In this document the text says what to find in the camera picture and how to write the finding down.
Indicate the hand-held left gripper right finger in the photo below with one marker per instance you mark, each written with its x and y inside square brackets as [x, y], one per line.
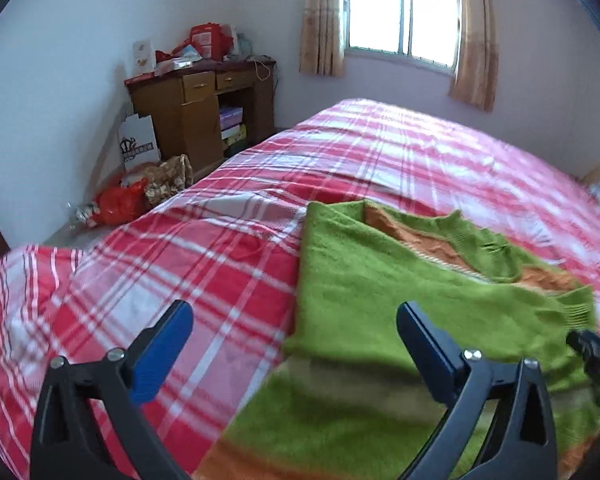
[426, 355]

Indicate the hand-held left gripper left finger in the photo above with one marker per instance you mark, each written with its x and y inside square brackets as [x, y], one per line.
[162, 355]

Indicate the green knitted sweater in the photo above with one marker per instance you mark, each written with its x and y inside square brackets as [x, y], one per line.
[355, 285]

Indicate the red plastic bag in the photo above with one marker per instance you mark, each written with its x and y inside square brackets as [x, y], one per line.
[117, 205]

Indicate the brown patterned bag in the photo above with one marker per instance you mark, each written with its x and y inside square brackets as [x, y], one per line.
[167, 177]

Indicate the red plaid bed sheet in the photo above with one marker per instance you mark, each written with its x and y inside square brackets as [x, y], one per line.
[380, 160]

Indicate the white crown print paper bag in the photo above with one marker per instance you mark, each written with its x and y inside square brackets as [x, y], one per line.
[139, 145]

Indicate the yellow box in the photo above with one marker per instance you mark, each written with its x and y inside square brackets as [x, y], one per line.
[234, 137]

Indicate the brown wooden desk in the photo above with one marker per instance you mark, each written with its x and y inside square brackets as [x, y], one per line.
[200, 120]

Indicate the purple box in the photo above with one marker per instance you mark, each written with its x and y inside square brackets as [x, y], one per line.
[231, 117]

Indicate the flat red box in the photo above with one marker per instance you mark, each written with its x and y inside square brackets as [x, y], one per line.
[139, 79]

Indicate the red packets pile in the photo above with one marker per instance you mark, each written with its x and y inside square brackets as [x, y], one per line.
[175, 60]

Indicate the red gift bag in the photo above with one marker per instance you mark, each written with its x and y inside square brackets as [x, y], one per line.
[209, 42]

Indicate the beige curtain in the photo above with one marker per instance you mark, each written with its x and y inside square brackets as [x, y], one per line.
[475, 35]
[322, 20]

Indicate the window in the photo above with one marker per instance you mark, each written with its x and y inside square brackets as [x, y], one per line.
[380, 10]

